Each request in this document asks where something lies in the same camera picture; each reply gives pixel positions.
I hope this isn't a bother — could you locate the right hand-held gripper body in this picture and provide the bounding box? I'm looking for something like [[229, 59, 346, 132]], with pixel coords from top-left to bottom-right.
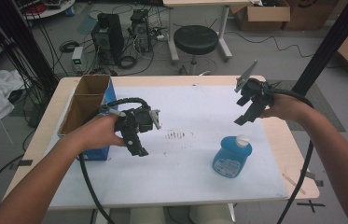
[[234, 59, 276, 110]]

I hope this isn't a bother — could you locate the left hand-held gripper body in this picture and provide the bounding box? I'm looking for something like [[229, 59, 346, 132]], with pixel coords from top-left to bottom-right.
[[114, 106, 162, 134]]

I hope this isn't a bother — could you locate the blue bottle with white cap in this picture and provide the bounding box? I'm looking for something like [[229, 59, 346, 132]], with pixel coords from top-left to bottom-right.
[[212, 133, 253, 179]]

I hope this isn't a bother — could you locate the blue and brown cardboard box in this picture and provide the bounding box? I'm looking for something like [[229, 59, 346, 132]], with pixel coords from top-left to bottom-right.
[[57, 74, 119, 161]]

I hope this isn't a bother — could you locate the person's right hand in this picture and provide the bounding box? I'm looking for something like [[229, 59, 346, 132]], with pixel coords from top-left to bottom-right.
[[259, 92, 312, 125]]

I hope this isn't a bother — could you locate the person's left hand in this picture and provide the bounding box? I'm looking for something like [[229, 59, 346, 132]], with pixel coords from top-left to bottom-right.
[[77, 114, 127, 154]]

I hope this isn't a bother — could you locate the light wooden table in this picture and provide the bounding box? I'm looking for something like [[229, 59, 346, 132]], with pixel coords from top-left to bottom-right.
[[3, 75, 321, 224]]

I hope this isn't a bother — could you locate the white-legged background table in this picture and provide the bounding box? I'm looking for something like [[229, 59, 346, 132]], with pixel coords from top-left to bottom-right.
[[162, 0, 256, 63]]

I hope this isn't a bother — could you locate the open cardboard box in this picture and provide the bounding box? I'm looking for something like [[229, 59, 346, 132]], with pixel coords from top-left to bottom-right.
[[230, 0, 292, 32]]

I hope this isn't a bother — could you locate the black round stool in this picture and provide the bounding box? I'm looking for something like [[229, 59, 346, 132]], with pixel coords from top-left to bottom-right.
[[173, 24, 219, 76]]

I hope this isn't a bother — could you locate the thin wooden stick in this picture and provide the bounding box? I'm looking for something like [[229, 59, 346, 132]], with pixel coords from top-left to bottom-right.
[[281, 173, 307, 196]]

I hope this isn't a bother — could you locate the black metal stand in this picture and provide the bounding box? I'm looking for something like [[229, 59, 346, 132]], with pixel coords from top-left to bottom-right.
[[290, 0, 348, 97], [0, 0, 60, 94]]

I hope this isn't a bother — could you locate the white power supply unit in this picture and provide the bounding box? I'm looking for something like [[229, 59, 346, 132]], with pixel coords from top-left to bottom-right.
[[71, 46, 85, 75]]

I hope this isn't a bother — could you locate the large black computer tower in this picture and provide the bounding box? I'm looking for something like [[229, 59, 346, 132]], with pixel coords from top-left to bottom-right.
[[90, 12, 126, 66]]

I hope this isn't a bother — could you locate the small black computer tower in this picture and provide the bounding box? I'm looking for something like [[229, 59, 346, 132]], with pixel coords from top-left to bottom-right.
[[130, 8, 151, 53]]

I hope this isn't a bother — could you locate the closed cardboard box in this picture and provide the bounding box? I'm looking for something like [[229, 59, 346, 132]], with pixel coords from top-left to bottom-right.
[[282, 0, 348, 32]]

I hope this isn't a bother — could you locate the black tape cross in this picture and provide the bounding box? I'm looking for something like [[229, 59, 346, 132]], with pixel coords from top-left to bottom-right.
[[297, 200, 327, 214]]

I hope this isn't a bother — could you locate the round white table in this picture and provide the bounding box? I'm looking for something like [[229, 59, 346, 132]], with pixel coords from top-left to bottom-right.
[[21, 0, 77, 21]]

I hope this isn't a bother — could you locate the long black floor cable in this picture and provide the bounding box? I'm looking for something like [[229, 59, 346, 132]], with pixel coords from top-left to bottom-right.
[[224, 30, 316, 59]]

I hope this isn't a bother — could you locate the coiled black cable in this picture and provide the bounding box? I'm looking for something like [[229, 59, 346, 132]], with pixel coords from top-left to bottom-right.
[[117, 54, 139, 70]]

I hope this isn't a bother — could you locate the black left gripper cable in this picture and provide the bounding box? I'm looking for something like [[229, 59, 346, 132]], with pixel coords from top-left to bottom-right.
[[77, 97, 151, 224]]

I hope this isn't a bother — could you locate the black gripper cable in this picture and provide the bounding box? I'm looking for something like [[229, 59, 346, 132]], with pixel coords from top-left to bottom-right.
[[77, 97, 151, 224], [269, 88, 315, 224]]

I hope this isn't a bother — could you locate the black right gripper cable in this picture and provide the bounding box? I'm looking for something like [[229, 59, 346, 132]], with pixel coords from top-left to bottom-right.
[[269, 88, 315, 224]]

